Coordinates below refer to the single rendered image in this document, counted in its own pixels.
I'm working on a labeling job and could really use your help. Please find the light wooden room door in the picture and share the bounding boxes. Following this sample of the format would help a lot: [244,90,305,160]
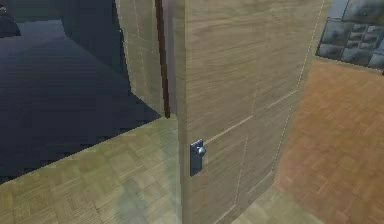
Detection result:
[173,0,334,224]

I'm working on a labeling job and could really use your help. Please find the grey metal door knob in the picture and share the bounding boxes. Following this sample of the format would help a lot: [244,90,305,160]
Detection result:
[189,138,207,178]

